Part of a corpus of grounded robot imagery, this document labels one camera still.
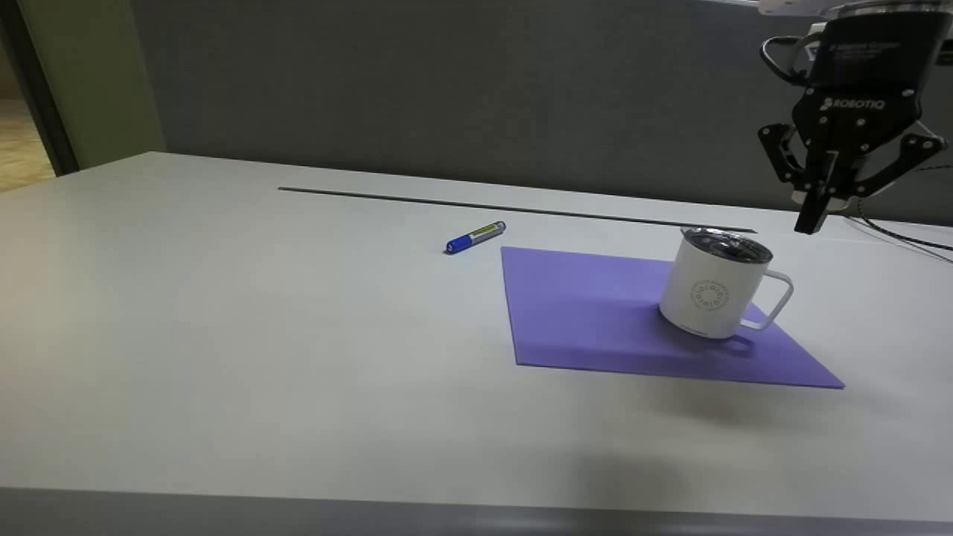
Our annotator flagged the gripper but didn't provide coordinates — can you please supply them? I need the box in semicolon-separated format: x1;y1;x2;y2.
757;9;953;235

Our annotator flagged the dark clear mug lid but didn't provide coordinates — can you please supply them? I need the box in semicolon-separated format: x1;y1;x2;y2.
681;227;775;266

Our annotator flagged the purple mat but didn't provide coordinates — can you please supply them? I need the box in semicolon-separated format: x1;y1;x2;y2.
500;246;847;390

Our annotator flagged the blue marker pen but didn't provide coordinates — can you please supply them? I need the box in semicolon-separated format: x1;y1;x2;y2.
444;220;508;255

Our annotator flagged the black cable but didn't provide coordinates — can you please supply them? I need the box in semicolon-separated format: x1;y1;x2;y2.
845;195;953;264

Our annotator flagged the white insulated mug with handle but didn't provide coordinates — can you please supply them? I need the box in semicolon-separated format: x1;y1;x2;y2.
659;227;795;340

